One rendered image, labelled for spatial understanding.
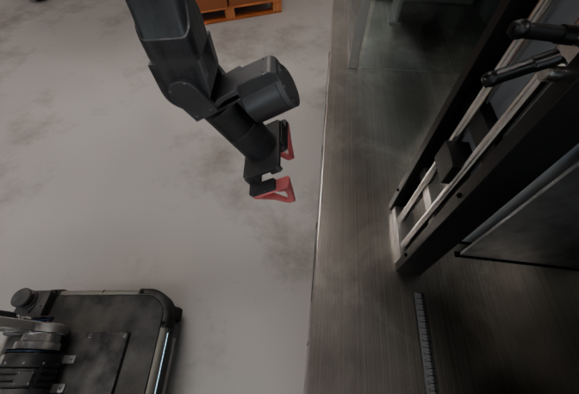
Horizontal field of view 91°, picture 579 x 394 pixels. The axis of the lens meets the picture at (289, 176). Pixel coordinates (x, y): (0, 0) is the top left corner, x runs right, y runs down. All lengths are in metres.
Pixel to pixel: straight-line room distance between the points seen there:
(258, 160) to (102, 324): 1.12
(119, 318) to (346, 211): 1.04
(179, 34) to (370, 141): 0.60
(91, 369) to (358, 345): 1.04
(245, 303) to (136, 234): 0.73
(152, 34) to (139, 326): 1.18
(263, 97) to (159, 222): 1.51
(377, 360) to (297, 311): 0.94
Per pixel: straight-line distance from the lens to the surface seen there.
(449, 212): 0.43
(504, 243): 0.67
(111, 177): 2.15
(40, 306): 1.55
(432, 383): 0.61
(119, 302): 1.43
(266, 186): 0.44
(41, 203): 2.27
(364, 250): 0.63
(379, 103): 0.94
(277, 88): 0.36
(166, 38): 0.33
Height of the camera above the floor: 1.47
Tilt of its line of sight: 54 degrees down
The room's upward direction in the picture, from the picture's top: straight up
